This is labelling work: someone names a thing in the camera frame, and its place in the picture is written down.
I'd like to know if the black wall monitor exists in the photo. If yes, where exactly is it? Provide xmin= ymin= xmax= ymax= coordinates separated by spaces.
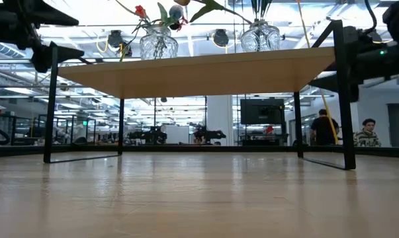
xmin=240 ymin=98 xmax=285 ymax=126

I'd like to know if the black framed glass enclosure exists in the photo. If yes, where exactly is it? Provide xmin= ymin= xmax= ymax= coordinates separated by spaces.
xmin=8 ymin=113 xmax=98 ymax=147

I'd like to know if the wooden shelf with black legs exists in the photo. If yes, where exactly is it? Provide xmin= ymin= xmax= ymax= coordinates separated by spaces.
xmin=42 ymin=19 xmax=357 ymax=171

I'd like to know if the black artificial rose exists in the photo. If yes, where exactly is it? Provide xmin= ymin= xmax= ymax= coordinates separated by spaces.
xmin=168 ymin=20 xmax=184 ymax=32

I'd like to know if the clear glass vase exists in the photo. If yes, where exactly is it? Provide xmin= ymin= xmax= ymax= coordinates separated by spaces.
xmin=138 ymin=24 xmax=180 ymax=61
xmin=240 ymin=19 xmax=283 ymax=54

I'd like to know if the white board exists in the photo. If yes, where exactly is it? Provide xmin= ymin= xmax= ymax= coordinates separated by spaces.
xmin=165 ymin=125 xmax=191 ymax=145

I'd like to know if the black ceiling cable reel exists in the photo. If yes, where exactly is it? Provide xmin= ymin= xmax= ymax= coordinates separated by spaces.
xmin=96 ymin=29 xmax=134 ymax=58
xmin=212 ymin=28 xmax=231 ymax=54

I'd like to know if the person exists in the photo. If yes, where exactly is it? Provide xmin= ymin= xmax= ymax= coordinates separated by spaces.
xmin=352 ymin=118 xmax=383 ymax=148
xmin=309 ymin=108 xmax=341 ymax=147

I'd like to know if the black metal table frame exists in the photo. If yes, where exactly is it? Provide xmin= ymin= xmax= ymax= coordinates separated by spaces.
xmin=0 ymin=144 xmax=399 ymax=159

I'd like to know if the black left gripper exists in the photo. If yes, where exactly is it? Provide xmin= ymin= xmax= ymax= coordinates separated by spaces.
xmin=0 ymin=0 xmax=85 ymax=74

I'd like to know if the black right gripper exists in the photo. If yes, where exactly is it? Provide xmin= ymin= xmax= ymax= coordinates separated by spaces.
xmin=309 ymin=26 xmax=399 ymax=102

